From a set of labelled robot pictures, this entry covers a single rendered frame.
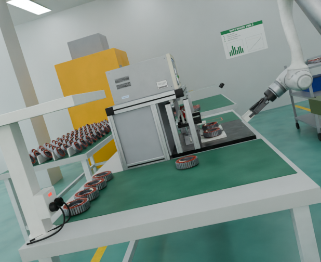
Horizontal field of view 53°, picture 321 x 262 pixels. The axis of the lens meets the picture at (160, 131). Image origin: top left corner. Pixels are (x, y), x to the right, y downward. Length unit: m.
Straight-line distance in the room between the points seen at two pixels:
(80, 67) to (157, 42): 2.23
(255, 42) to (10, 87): 4.94
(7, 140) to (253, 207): 0.85
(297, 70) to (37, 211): 1.38
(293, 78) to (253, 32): 5.66
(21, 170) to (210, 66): 6.33
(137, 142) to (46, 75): 6.35
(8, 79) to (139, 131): 4.15
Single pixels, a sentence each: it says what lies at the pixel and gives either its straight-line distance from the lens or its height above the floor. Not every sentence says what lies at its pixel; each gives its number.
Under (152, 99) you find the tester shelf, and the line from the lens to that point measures 1.73.
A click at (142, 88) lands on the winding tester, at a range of 1.88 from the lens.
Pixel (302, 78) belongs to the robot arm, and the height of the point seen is 1.01.
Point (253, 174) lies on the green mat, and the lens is 1.26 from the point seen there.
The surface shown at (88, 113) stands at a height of 1.01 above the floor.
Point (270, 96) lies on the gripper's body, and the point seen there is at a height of 0.93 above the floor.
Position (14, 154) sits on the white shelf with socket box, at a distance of 1.23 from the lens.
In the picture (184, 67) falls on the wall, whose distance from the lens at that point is 7.26.
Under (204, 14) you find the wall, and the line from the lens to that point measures 7.37.
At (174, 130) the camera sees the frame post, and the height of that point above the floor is 0.90.
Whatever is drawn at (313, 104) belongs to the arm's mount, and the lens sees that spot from 2.14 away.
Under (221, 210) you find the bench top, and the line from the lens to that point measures 1.05.
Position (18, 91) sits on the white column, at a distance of 5.65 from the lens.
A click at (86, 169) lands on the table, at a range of 2.97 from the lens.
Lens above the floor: 1.17
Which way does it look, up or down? 8 degrees down
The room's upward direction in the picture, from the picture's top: 15 degrees counter-clockwise
